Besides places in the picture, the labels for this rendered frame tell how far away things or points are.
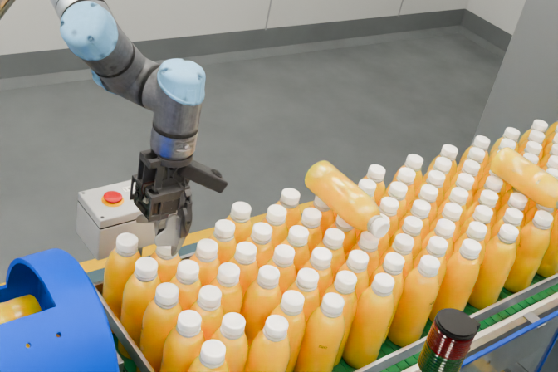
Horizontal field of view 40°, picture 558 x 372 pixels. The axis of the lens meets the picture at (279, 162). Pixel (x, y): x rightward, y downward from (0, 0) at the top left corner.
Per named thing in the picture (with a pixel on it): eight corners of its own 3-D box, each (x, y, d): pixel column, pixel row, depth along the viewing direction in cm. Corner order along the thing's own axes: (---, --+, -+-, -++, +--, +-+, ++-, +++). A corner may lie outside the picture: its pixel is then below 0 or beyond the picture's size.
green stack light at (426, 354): (408, 360, 121) (418, 338, 118) (436, 346, 124) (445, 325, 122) (438, 389, 117) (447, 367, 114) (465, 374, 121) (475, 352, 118)
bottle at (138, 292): (124, 364, 143) (133, 289, 133) (112, 336, 147) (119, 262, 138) (160, 354, 146) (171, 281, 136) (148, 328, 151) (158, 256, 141)
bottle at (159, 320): (170, 355, 146) (182, 282, 136) (178, 385, 141) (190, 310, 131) (133, 359, 144) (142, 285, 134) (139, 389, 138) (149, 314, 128)
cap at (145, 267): (139, 281, 135) (139, 274, 134) (131, 267, 137) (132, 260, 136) (159, 277, 137) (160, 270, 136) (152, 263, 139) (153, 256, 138)
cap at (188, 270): (182, 265, 140) (183, 257, 139) (201, 272, 140) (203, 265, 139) (172, 277, 137) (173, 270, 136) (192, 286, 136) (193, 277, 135)
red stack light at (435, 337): (418, 337, 118) (425, 319, 116) (445, 324, 122) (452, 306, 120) (447, 366, 114) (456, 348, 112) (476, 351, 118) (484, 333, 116)
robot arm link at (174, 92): (174, 50, 126) (217, 69, 123) (167, 108, 131) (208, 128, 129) (144, 63, 119) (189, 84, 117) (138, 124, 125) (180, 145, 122)
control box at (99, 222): (75, 232, 156) (77, 190, 151) (162, 208, 168) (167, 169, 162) (96, 261, 150) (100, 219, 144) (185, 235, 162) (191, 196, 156)
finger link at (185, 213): (169, 231, 137) (169, 187, 134) (178, 228, 138) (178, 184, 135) (183, 242, 134) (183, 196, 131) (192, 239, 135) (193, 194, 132)
